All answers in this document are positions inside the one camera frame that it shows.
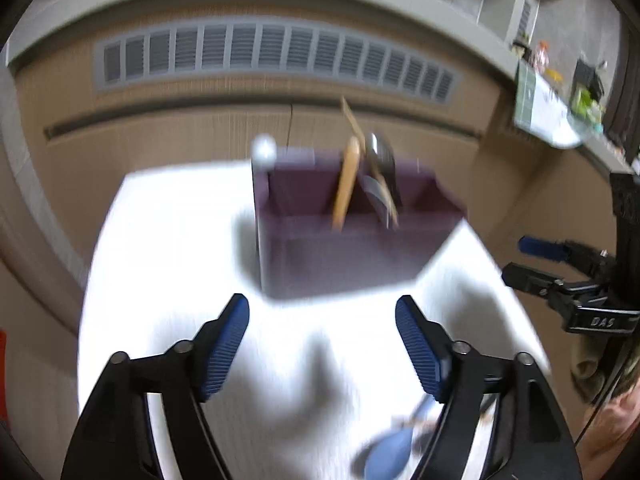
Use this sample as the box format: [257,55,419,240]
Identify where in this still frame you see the brown wooden spoon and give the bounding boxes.
[331,136,362,233]

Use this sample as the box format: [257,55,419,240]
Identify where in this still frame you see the black cable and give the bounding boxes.
[574,332,638,453]

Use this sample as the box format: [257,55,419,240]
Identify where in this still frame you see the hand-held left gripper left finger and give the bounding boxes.
[61,292,251,480]

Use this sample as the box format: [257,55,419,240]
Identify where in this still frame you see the black wire rack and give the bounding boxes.
[572,57,608,103]

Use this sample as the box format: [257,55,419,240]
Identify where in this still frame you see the long grey vent grille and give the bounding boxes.
[92,22,462,107]

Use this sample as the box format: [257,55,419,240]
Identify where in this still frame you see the white lace tablecloth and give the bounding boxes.
[77,159,553,480]

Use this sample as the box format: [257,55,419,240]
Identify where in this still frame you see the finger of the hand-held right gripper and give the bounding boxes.
[517,235,609,274]
[501,261,582,311]

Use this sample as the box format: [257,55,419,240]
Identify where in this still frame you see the white plastic spoon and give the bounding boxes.
[251,133,279,172]

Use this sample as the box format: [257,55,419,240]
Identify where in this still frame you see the blue plastic spoon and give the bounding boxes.
[362,395,439,480]

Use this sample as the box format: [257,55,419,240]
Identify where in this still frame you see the wooden kitchen cabinet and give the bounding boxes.
[0,15,640,321]

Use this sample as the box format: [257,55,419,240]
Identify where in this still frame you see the maroon plastic utensil holder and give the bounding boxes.
[251,147,469,302]

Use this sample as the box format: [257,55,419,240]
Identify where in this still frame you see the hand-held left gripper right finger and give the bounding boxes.
[395,294,583,480]

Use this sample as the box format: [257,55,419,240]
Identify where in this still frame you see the green checked towel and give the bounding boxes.
[514,59,537,127]

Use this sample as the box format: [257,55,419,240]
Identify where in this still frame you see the grey metal spoon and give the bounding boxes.
[361,174,396,226]

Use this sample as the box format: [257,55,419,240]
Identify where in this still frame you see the white vented column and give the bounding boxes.
[475,0,568,48]

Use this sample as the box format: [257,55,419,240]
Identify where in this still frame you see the person's right forearm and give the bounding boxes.
[569,334,640,480]

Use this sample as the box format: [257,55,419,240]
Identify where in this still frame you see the green packets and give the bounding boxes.
[570,85,606,123]

